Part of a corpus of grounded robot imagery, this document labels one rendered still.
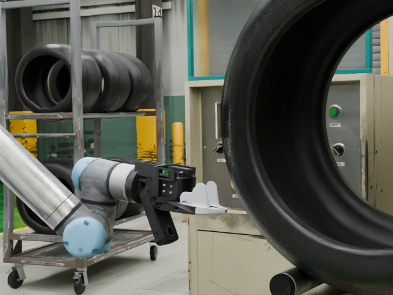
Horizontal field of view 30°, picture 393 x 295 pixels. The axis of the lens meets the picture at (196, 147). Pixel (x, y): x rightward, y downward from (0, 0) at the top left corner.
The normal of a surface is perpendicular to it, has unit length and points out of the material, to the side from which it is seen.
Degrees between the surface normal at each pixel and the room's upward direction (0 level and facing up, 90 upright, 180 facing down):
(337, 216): 50
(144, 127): 90
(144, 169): 90
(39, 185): 73
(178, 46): 90
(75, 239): 90
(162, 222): 65
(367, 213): 81
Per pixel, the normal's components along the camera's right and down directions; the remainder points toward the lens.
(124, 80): 0.92, -0.06
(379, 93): 0.82, 0.01
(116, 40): -0.44, 0.05
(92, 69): 0.86, -0.29
